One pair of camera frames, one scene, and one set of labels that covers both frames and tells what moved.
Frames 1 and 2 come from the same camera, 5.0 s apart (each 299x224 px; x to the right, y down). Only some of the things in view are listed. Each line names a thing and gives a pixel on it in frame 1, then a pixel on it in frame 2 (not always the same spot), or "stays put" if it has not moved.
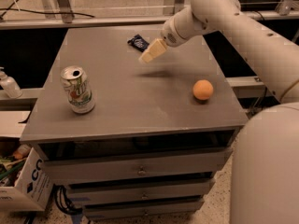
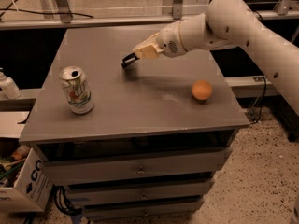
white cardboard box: x=34 y=189 stays put
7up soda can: x=78 y=90 stays put
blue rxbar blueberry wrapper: x=138 y=42 -> x=129 y=59
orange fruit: x=203 y=90 stays put
